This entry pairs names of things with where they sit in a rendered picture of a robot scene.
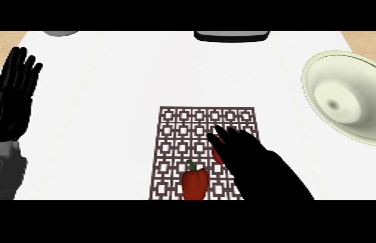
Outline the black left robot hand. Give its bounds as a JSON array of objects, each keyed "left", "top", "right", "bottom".
[{"left": 0, "top": 46, "right": 44, "bottom": 143}]

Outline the brown patterned placemat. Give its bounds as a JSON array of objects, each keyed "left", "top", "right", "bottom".
[{"left": 149, "top": 105, "right": 261, "bottom": 201}]

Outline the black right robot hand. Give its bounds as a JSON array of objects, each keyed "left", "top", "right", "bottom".
[{"left": 205, "top": 125, "right": 316, "bottom": 201}]

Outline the black and grey appliance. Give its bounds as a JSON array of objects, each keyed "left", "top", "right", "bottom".
[{"left": 192, "top": 30, "right": 271, "bottom": 44}]

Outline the grey round object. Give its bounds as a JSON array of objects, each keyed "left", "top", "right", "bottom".
[{"left": 43, "top": 30, "right": 80, "bottom": 38}]

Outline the red bell pepper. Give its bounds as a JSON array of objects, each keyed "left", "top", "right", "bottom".
[{"left": 182, "top": 159, "right": 211, "bottom": 201}]

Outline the pale green bowl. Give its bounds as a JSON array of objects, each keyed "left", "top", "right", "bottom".
[{"left": 301, "top": 50, "right": 376, "bottom": 144}]

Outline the red tomato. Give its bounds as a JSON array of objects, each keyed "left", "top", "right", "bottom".
[{"left": 211, "top": 135, "right": 226, "bottom": 165}]

